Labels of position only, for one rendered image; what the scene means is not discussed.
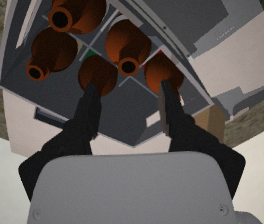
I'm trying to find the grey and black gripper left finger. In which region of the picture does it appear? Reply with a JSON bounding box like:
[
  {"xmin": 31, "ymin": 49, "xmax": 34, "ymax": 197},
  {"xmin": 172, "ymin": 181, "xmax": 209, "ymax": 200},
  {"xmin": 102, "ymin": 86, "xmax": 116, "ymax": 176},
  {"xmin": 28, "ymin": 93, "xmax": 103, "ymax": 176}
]
[{"xmin": 18, "ymin": 83, "xmax": 102, "ymax": 203}]

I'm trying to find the dark grey crate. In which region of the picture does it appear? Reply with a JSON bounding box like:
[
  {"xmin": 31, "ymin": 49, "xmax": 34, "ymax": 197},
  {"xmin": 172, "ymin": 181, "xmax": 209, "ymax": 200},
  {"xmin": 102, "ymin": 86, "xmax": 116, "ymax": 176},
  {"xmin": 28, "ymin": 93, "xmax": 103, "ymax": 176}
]
[{"xmin": 0, "ymin": 0, "xmax": 214, "ymax": 148}]

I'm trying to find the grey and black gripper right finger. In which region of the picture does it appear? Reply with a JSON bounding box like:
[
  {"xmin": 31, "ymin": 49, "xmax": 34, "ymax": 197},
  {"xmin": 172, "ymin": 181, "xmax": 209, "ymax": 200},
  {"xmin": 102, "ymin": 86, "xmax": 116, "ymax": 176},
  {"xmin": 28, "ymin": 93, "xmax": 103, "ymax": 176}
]
[{"xmin": 157, "ymin": 79, "xmax": 246, "ymax": 200}]

